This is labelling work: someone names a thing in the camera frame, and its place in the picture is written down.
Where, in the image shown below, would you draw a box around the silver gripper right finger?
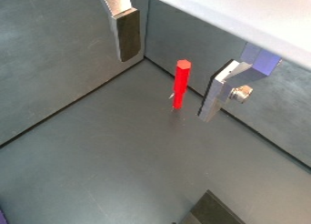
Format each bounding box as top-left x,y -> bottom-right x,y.
198,43 -> 282,122

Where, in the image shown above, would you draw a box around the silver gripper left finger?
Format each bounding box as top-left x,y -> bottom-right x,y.
102,0 -> 142,62

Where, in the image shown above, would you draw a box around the red hexagonal peg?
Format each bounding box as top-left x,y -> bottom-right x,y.
173,59 -> 193,109

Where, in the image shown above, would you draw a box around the purple board block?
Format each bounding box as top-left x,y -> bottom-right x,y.
0,209 -> 7,224

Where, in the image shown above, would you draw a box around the black U-shaped holder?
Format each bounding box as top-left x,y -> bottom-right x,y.
171,190 -> 246,224

